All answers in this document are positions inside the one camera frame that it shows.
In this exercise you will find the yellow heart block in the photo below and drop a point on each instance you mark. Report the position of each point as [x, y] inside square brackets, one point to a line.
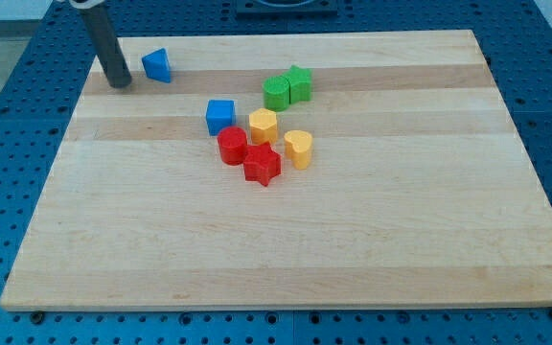
[298, 148]

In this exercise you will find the red star block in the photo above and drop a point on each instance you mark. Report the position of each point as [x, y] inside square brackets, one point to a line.
[261, 163]

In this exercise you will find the blue cube block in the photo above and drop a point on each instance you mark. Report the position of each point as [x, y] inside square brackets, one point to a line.
[219, 115]

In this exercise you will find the green cylinder block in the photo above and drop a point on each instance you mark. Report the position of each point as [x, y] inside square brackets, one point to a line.
[276, 92]

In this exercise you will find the light wooden board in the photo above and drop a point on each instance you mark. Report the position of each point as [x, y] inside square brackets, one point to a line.
[420, 193]

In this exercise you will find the blue triangle block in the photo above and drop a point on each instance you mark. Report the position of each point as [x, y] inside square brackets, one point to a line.
[156, 66]

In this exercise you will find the green star block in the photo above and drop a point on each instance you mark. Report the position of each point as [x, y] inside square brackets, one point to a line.
[300, 84]

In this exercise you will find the yellow hexagon block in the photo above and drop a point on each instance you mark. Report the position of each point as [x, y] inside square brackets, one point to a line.
[263, 126]

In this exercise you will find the red cylinder block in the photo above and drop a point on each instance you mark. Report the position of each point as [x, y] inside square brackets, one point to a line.
[232, 145]

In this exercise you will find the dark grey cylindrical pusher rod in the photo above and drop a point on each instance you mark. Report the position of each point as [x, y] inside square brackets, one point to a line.
[102, 34]

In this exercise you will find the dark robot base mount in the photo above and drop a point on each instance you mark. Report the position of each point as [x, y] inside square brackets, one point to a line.
[285, 7]

